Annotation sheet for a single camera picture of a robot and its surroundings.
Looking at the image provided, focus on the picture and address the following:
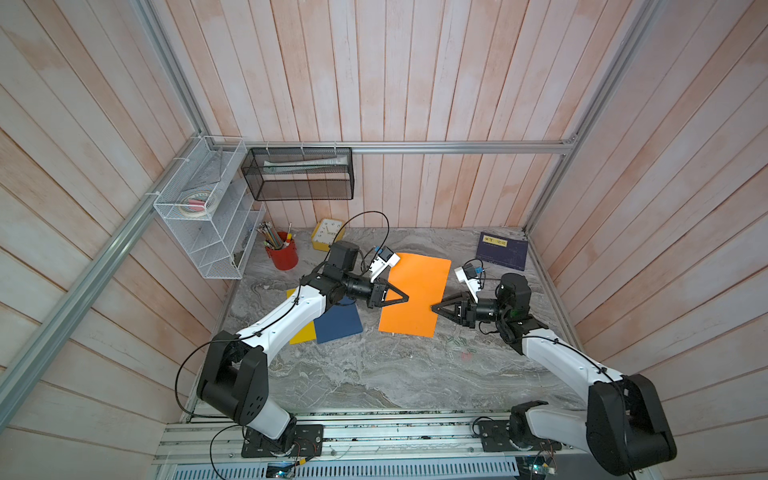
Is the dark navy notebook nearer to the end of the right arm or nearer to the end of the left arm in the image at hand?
the end of the right arm

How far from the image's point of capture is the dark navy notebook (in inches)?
44.4

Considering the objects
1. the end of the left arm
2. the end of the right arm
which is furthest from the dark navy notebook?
the end of the left arm
